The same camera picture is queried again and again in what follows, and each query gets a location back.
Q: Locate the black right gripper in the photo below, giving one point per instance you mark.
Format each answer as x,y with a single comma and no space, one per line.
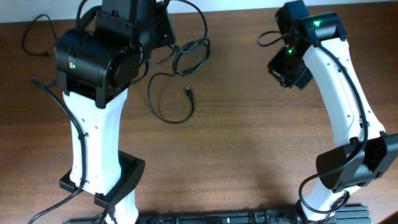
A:
275,68

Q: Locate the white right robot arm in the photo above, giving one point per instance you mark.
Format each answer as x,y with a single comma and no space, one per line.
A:
316,49

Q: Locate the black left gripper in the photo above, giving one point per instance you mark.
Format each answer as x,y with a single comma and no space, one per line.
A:
165,37

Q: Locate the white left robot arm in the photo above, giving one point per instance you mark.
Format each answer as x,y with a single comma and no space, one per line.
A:
97,61

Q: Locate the black aluminium frame rail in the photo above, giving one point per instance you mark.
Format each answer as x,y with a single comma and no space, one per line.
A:
217,217

